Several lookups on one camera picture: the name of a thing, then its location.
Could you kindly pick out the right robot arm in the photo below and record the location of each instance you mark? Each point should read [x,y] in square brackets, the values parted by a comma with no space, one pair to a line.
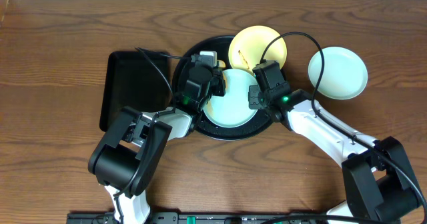
[379,181]

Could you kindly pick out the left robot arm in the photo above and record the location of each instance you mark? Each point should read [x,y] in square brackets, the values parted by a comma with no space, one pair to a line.
[127,156]

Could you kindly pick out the yellow plate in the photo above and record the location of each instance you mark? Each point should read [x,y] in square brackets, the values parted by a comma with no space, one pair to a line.
[247,47]

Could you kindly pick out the black round tray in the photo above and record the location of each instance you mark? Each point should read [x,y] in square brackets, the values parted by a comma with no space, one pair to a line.
[257,124]

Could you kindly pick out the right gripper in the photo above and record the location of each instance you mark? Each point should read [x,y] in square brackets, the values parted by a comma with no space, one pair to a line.
[253,92]

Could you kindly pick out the green yellow sponge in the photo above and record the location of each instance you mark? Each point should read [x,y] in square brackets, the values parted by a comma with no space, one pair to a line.
[220,71]

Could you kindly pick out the black rectangular tray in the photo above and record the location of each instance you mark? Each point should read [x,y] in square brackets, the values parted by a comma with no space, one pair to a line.
[134,80]

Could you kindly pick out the mint plate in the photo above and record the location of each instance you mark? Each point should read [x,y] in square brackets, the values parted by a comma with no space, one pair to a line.
[232,110]
[345,74]

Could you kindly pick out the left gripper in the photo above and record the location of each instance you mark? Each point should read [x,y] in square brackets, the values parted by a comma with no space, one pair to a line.
[217,84]

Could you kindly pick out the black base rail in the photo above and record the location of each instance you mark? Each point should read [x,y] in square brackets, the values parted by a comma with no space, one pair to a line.
[197,218]

